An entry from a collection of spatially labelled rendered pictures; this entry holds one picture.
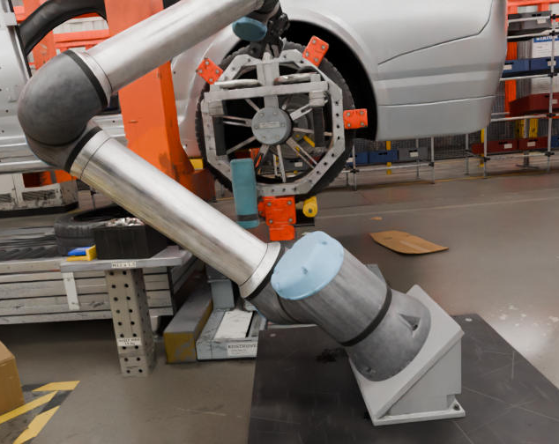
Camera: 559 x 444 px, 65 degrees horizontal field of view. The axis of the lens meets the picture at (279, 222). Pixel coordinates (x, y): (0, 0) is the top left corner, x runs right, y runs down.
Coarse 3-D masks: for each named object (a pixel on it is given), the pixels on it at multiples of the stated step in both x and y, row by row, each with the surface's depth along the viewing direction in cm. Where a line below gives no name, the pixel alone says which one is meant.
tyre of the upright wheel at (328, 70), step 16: (240, 48) 173; (288, 48) 171; (304, 48) 171; (224, 64) 174; (320, 64) 172; (336, 80) 172; (352, 144) 178; (336, 160) 179; (224, 176) 183; (336, 176) 181
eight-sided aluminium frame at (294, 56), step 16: (240, 64) 165; (256, 64) 165; (304, 64) 164; (224, 80) 167; (336, 96) 165; (208, 112) 170; (336, 112) 167; (208, 128) 171; (336, 128) 168; (208, 144) 173; (336, 144) 169; (208, 160) 174; (224, 160) 178; (320, 176) 172; (272, 192) 176; (288, 192) 174; (304, 192) 174
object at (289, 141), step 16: (288, 64) 173; (288, 96) 177; (288, 112) 178; (304, 112) 178; (224, 128) 196; (240, 144) 182; (288, 144) 181; (256, 160) 183; (304, 160) 182; (320, 160) 185; (256, 176) 196; (304, 176) 181
